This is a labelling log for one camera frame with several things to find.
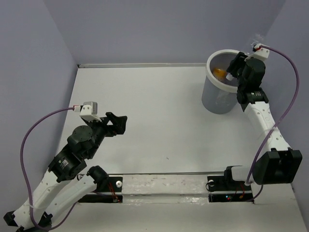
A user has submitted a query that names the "white round bin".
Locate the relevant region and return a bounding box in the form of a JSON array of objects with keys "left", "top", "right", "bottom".
[{"left": 201, "top": 49, "right": 239, "bottom": 115}]

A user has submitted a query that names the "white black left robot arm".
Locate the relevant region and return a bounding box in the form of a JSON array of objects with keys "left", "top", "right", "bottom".
[{"left": 3, "top": 112, "right": 127, "bottom": 232}]

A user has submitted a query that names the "clear bottle white-blue cap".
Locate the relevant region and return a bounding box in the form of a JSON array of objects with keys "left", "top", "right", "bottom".
[{"left": 226, "top": 33, "right": 269, "bottom": 81}]

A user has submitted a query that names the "aluminium table edge rail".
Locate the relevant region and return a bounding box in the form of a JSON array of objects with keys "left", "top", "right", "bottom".
[{"left": 77, "top": 63, "right": 206, "bottom": 69}]

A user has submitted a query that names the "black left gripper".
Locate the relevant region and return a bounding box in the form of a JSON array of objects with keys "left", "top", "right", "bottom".
[{"left": 86, "top": 111, "right": 128, "bottom": 158}]

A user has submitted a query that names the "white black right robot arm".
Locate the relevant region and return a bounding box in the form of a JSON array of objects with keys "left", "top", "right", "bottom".
[{"left": 222, "top": 52, "right": 302, "bottom": 189}]

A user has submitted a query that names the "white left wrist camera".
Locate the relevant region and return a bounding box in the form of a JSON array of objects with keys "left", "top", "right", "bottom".
[{"left": 73, "top": 101, "right": 101, "bottom": 122}]

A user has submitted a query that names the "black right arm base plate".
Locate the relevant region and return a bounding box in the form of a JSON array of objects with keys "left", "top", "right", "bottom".
[{"left": 205, "top": 175, "right": 253, "bottom": 203}]

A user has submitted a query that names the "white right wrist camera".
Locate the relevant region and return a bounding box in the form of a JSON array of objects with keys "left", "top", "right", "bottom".
[{"left": 245, "top": 43, "right": 270, "bottom": 61}]

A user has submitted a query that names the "orange blue label bottle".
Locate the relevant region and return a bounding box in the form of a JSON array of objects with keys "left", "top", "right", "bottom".
[{"left": 212, "top": 68, "right": 227, "bottom": 80}]

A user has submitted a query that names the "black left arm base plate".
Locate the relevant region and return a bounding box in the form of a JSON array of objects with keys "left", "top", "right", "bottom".
[{"left": 78, "top": 175, "right": 123, "bottom": 203}]

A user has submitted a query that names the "right aluminium table rail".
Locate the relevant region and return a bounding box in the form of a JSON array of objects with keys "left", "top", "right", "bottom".
[{"left": 268, "top": 105, "right": 280, "bottom": 133}]

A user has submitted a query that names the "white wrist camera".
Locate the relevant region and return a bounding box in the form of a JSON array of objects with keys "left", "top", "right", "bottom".
[
  {"left": 245, "top": 43, "right": 270, "bottom": 61},
  {"left": 73, "top": 101, "right": 101, "bottom": 122}
]

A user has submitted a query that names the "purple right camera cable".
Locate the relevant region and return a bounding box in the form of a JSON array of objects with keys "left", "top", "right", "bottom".
[{"left": 242, "top": 45, "right": 300, "bottom": 201}]

